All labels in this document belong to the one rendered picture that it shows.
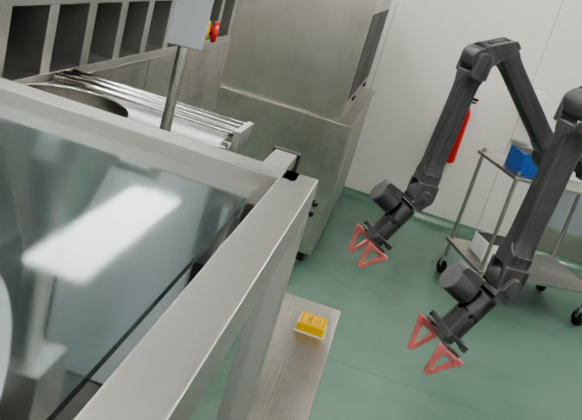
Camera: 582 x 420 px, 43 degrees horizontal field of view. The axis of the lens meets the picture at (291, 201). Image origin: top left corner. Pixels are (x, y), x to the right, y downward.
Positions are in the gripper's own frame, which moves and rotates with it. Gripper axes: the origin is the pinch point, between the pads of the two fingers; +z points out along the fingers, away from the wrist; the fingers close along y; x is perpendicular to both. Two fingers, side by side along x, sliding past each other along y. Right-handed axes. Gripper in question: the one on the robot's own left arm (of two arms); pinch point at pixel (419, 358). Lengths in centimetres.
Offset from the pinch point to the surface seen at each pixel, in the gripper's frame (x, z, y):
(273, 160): -59, -12, 11
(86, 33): -92, -2, -21
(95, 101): -89, -4, 29
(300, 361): -9.4, 22.3, -16.6
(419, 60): 131, -95, -431
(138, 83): -74, 3, -50
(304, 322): -7.5, 18.4, -31.1
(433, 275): 193, 11, -297
